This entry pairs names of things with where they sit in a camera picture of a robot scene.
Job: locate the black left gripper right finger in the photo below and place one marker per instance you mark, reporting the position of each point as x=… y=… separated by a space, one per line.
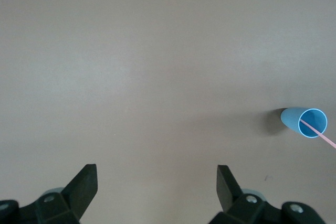
x=231 y=195

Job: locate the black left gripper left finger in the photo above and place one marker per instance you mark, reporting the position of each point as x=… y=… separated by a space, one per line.
x=76 y=195

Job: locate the blue cup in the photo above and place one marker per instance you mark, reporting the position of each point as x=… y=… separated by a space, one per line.
x=290 y=119

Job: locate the pink chopstick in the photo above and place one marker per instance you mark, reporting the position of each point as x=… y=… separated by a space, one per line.
x=324 y=137

